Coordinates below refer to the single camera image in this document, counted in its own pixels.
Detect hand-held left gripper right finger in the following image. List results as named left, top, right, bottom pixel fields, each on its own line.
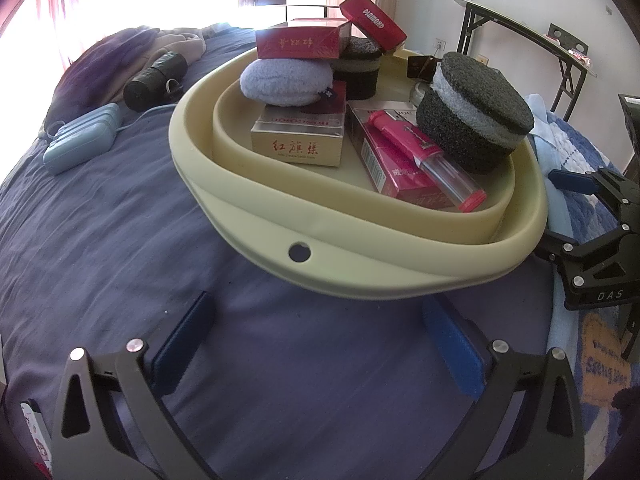
left=423, top=296, right=586, bottom=480

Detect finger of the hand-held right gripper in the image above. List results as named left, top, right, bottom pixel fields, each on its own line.
left=534, top=225, right=634, bottom=272
left=548, top=166, right=640, bottom=227

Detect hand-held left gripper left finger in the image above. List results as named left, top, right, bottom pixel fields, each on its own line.
left=52, top=290, right=217, bottom=480

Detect large black round sponge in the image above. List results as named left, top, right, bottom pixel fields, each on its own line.
left=416, top=51, right=536, bottom=175

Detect yellow plastic basin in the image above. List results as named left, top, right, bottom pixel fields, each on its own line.
left=169, top=42, right=550, bottom=302

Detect red cigarette carton with barcode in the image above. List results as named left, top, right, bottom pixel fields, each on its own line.
left=346, top=100, right=466, bottom=211

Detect black cigarette carton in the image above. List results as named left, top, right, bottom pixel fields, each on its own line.
left=407, top=55, right=442, bottom=81

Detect gold cigarette box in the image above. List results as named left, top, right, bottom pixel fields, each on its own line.
left=250, top=80, right=349, bottom=169

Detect small black round sponge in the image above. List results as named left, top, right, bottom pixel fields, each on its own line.
left=330, top=37, right=385, bottom=101

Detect dark red cigarette box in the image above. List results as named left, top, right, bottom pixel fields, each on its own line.
left=339, top=0, right=409, bottom=54

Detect red cigarette carton gold characters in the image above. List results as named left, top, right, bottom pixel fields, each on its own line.
left=255, top=16, right=352, bottom=60

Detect blue cloth orange print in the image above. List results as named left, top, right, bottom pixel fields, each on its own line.
left=545, top=305, right=637, bottom=413

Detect black case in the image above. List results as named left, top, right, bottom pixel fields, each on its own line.
left=618, top=93, right=640, bottom=181

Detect dark blue bed sheet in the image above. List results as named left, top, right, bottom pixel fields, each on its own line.
left=0, top=22, right=557, bottom=480

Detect white pink printed item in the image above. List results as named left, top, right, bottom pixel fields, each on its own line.
left=20, top=398, right=54, bottom=480

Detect pink tube clear end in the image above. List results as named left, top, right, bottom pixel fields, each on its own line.
left=367, top=111, right=487, bottom=212

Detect black leg folding table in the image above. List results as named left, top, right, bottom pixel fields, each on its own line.
left=448, top=0, right=599, bottom=122

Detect light blue plastic case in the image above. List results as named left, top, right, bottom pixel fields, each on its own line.
left=42, top=102, right=123, bottom=176

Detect light blue round puff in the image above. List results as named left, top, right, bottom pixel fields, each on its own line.
left=240, top=57, right=335, bottom=108

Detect purple cloth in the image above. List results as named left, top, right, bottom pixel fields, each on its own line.
left=44, top=27, right=167, bottom=132

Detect beige cloth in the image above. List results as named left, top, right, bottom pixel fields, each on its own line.
left=144, top=29, right=207, bottom=62

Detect black frame on table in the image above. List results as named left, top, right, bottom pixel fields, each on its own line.
left=547, top=23, right=589, bottom=57

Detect white thin cable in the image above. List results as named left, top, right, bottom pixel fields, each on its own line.
left=37, top=102, right=177, bottom=142

